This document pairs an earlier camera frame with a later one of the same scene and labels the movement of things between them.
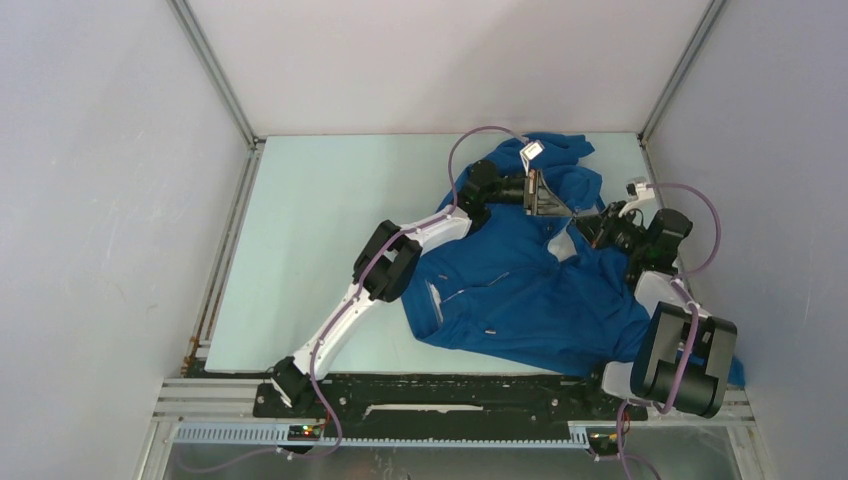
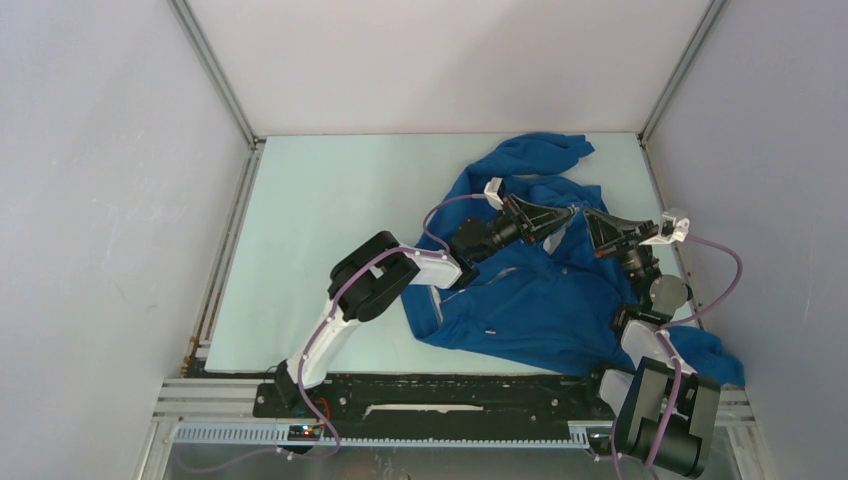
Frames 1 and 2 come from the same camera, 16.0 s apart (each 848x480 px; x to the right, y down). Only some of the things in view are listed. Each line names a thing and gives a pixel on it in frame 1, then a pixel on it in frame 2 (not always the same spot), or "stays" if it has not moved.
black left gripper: x=538 y=199 -> x=534 y=214
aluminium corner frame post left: x=210 y=61 stays
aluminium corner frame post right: x=708 y=19 stays
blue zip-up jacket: x=519 y=281 stays
